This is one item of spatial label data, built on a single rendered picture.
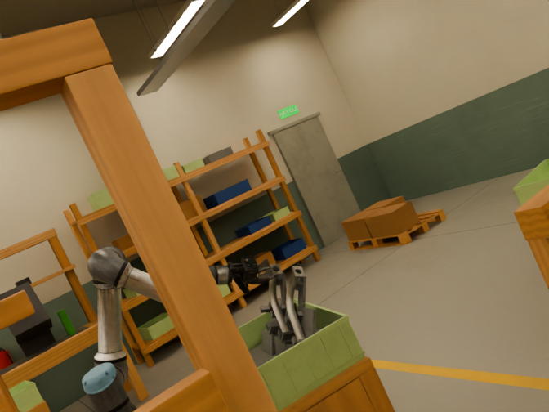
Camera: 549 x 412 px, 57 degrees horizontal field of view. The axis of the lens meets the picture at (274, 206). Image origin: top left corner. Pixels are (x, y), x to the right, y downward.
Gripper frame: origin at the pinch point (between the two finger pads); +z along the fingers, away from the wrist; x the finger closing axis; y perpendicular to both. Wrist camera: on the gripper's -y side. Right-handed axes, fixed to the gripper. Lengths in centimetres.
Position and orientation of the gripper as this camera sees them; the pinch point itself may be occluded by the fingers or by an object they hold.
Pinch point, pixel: (274, 272)
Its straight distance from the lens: 207.6
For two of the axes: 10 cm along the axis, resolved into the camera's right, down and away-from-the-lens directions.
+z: 9.4, -0.7, 3.2
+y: 1.6, -7.6, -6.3
